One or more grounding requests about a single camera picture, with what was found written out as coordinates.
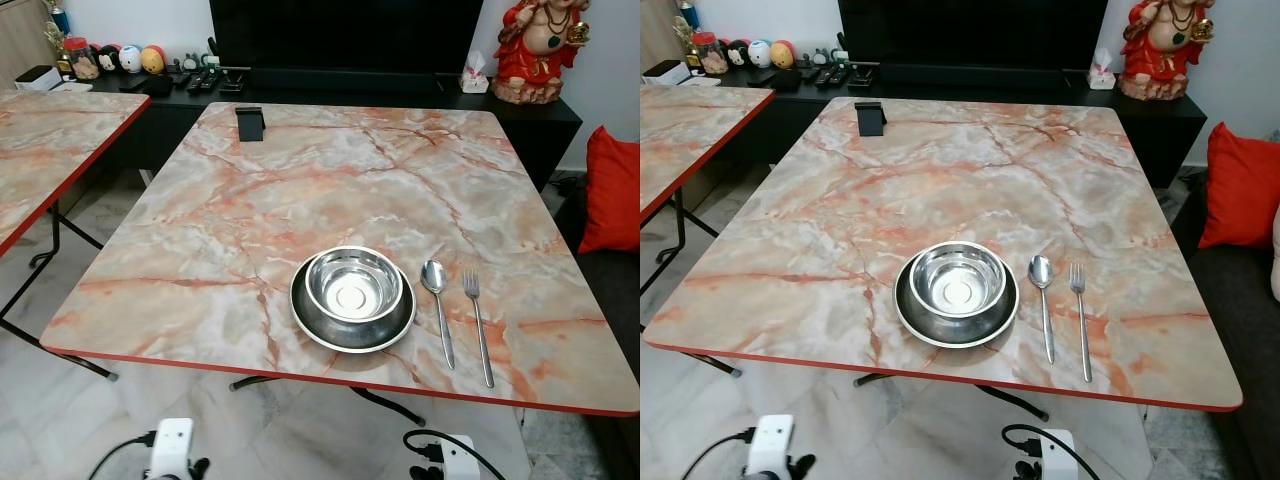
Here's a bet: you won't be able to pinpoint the gold blue trophy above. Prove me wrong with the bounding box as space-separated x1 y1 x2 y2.
672 0 703 71
42 0 73 76

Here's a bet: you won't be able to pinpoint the dark grey sofa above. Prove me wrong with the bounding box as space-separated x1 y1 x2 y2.
1170 170 1280 480
555 180 641 480

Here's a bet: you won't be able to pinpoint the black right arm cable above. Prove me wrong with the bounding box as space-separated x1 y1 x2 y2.
1002 424 1047 471
403 429 508 480

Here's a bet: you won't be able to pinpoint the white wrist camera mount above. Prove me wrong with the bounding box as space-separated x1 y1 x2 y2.
748 415 795 480
148 418 194 480
440 434 482 480
1040 429 1079 480

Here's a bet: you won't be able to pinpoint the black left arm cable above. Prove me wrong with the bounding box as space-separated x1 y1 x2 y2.
88 432 158 480
682 428 758 480

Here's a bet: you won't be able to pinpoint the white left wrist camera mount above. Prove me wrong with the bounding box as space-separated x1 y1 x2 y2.
748 415 795 480
148 418 194 480

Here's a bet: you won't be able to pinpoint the light wooden cabinet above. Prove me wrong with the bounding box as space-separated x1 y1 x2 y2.
0 0 56 91
640 0 686 76

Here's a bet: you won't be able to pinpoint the red lidded glass jar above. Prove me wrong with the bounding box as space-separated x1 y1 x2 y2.
692 32 729 76
62 37 101 81

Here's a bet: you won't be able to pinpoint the black television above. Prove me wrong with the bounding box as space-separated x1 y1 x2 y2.
838 0 1105 74
209 0 485 77

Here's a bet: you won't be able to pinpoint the stainless steel plate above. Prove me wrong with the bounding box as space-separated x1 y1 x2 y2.
290 258 417 354
894 255 1020 349

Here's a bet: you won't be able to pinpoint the black metal table legs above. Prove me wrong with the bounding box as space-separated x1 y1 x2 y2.
640 190 743 379
230 375 427 427
0 200 119 383
855 371 1051 422

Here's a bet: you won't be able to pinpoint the steel spoon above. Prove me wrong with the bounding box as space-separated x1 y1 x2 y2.
420 260 457 371
1028 255 1057 365

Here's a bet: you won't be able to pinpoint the white tissue box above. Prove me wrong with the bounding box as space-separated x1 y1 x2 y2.
1088 47 1117 91
460 50 490 94

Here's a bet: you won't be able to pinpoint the red cushion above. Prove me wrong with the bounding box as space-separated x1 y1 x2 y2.
1198 122 1280 251
578 126 641 255

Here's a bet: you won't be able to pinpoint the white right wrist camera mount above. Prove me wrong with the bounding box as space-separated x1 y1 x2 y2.
1040 429 1079 480
440 434 482 480

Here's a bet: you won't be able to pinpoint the red laughing Buddha statue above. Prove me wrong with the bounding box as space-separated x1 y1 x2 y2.
1118 0 1216 101
489 0 591 105

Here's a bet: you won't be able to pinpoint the stainless steel bowl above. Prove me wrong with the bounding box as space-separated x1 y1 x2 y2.
305 246 405 323
909 241 1008 319

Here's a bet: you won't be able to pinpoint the steel fork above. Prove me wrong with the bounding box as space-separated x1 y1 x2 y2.
462 270 496 389
1068 263 1094 384

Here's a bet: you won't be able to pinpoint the white black box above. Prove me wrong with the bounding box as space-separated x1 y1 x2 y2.
14 65 63 93
643 60 691 87

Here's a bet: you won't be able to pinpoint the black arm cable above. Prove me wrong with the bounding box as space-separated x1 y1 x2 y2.
1002 424 1047 471
403 429 508 480
88 432 158 480
682 428 758 480

